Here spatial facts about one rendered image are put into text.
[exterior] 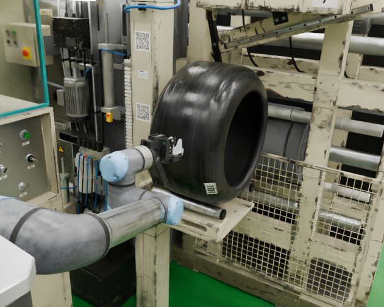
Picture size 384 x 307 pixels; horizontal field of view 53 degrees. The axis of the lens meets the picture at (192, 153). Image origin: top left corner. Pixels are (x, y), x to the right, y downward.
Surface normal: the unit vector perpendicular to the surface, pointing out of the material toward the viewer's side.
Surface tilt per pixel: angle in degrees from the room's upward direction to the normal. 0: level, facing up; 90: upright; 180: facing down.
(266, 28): 90
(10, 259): 0
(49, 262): 91
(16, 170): 90
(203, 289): 0
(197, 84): 37
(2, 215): 26
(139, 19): 90
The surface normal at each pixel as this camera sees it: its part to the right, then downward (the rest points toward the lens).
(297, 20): -0.52, 0.30
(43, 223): 0.22, -0.69
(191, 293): 0.04, -0.93
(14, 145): 0.85, 0.22
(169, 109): -0.44, -0.21
